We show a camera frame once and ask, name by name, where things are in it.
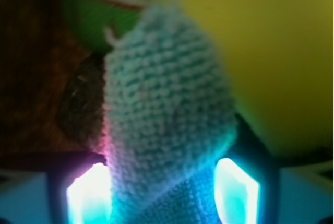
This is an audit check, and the yellow sponge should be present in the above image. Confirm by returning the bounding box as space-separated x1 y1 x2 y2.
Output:
158 0 333 156

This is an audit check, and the brown paper lined box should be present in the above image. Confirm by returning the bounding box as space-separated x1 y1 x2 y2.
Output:
0 0 105 154

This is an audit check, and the green plush toy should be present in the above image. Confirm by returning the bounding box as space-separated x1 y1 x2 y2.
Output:
61 0 150 53

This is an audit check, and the light blue terry cloth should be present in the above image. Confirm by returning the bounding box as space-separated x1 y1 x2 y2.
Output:
105 4 237 223

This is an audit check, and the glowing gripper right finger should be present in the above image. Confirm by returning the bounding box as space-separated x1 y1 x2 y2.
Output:
214 119 280 223

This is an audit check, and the dark grey scrubbing pad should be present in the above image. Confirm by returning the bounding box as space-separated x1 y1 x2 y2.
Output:
56 53 105 148

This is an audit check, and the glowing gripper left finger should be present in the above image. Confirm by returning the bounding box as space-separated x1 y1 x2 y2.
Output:
46 153 113 224

